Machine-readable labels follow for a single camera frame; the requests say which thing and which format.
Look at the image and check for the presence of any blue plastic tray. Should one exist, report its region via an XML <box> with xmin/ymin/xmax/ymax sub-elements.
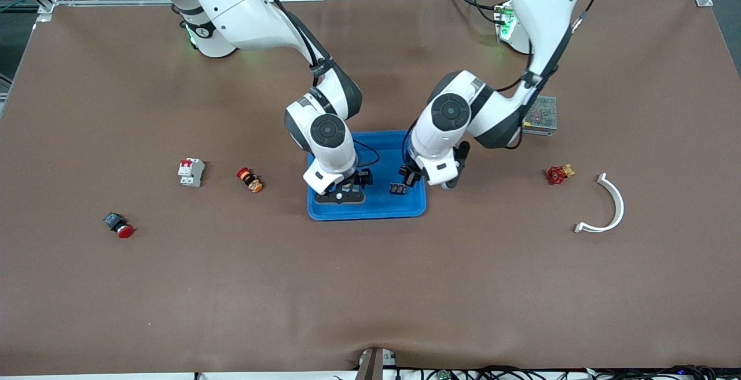
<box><xmin>307</xmin><ymin>130</ymin><xmax>427</xmax><ymax>221</ymax></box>

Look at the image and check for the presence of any red orange emergency button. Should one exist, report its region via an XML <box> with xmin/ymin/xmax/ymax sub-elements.
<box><xmin>236</xmin><ymin>167</ymin><xmax>263</xmax><ymax>193</ymax></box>

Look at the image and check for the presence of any metal mesh power supply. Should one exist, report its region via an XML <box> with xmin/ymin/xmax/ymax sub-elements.
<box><xmin>521</xmin><ymin>95</ymin><xmax>558</xmax><ymax>136</ymax></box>

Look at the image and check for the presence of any white circuit breaker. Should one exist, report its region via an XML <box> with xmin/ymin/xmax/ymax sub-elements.
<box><xmin>177</xmin><ymin>158</ymin><xmax>206</xmax><ymax>188</ymax></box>

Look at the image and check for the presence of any red mushroom push button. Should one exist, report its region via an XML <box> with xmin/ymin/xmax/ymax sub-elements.
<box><xmin>103</xmin><ymin>212</ymin><xmax>135</xmax><ymax>239</ymax></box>

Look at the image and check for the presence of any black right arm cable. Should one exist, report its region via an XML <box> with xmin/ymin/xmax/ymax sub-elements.
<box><xmin>240</xmin><ymin>0</ymin><xmax>381</xmax><ymax>167</ymax></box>

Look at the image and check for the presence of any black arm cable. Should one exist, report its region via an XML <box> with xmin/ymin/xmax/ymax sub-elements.
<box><xmin>240</xmin><ymin>0</ymin><xmax>381</xmax><ymax>167</ymax></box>
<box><xmin>401</xmin><ymin>0</ymin><xmax>614</xmax><ymax>163</ymax></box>

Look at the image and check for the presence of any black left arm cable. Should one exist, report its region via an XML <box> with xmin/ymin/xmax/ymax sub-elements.
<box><xmin>401</xmin><ymin>0</ymin><xmax>614</xmax><ymax>163</ymax></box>

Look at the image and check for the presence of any white curved plastic bracket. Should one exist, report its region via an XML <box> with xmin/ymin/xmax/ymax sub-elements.
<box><xmin>574</xmin><ymin>173</ymin><xmax>625</xmax><ymax>234</ymax></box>

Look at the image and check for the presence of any black cable bundle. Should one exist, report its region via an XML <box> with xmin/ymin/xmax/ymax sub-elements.
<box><xmin>399</xmin><ymin>364</ymin><xmax>718</xmax><ymax>380</ymax></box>

